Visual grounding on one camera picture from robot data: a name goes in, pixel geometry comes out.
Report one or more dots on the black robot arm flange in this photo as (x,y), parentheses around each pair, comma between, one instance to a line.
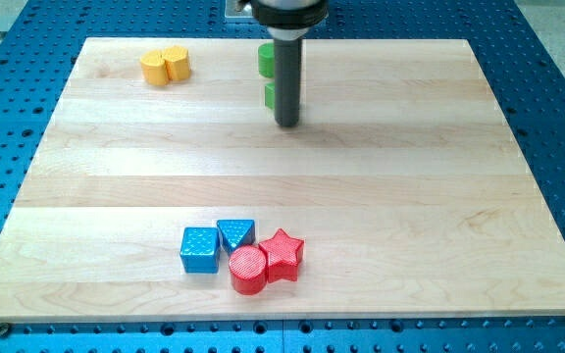
(285,20)

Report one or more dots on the red star block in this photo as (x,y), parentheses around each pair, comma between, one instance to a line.
(284,255)

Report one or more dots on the blue triangle block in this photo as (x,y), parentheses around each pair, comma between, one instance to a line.
(236,233)

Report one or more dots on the green cube block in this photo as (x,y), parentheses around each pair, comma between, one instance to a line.
(269,95)

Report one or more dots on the red cylinder block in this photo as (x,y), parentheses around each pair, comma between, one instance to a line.
(248,269)

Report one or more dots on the blue cube block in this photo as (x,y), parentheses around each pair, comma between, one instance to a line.
(200,250)

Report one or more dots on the wooden board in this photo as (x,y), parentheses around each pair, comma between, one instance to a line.
(403,178)

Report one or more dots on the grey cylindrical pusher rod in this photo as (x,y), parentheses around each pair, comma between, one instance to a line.
(287,75)

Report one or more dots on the green cylinder block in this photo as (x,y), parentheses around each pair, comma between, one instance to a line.
(266,60)

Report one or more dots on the yellow hexagon block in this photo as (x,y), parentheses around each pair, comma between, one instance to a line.
(177,62)

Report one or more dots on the yellow heart block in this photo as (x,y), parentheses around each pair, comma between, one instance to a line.
(153,67)

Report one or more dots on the blue perforated table plate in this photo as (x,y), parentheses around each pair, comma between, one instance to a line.
(39,45)

